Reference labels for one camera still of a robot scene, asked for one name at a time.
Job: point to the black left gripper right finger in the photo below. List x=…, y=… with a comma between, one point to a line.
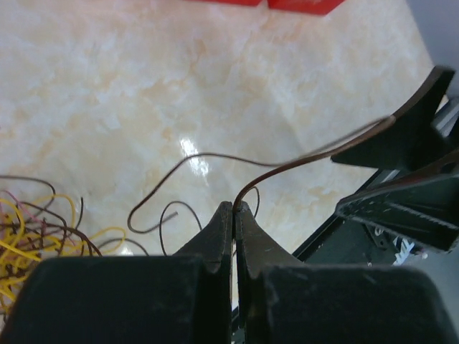
x=284, y=300

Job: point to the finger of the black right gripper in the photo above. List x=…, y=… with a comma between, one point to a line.
x=412, y=142
x=421, y=206

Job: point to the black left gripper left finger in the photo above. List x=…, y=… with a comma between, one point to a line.
x=182, y=298

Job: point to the red three-compartment bin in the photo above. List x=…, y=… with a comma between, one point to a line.
x=308, y=7

